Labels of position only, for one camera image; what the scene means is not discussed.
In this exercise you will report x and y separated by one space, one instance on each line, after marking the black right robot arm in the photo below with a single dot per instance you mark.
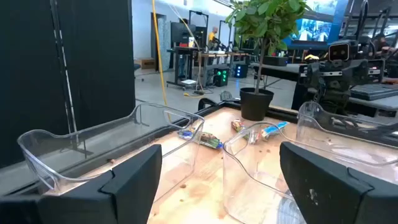
367 46

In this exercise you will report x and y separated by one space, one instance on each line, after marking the green potted plant black pot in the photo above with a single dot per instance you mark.
255 104

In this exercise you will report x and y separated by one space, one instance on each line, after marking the black curtain partition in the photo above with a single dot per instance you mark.
99 62

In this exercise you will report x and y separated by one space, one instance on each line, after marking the curtain support stand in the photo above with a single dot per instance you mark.
67 84

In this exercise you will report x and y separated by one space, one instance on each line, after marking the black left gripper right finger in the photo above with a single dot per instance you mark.
326 199

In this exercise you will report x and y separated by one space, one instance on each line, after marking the black computer monitor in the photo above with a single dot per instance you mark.
182 32

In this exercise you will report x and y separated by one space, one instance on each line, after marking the black keyboard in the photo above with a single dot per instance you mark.
373 91

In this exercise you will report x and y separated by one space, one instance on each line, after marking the clear plastic bin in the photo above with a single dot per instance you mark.
62 149
311 124
248 174

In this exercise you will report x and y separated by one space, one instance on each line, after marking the wooden desk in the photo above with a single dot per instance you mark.
224 55

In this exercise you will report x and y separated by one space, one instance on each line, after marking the cardboard box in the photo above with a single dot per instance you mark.
145 63

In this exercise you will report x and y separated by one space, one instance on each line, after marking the black standing desk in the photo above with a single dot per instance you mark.
186 49

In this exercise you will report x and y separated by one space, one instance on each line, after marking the large blue display screen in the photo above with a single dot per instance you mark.
311 31

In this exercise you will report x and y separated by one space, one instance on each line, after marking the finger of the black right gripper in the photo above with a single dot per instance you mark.
360 73
305 79

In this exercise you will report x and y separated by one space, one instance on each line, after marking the person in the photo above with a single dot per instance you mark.
212 37
381 45
183 65

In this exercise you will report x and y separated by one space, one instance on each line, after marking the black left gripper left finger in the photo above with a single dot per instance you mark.
133 199

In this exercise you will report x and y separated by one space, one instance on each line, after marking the computer with blue lights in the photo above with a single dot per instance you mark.
241 71

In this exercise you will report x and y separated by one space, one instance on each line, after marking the blue green granola bar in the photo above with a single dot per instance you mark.
211 140

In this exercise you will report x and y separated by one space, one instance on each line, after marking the computer with green lights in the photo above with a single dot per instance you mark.
221 77

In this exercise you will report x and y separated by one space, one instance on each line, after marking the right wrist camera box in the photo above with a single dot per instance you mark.
339 51

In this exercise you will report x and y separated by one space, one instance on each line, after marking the red granola bar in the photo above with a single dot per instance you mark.
237 125

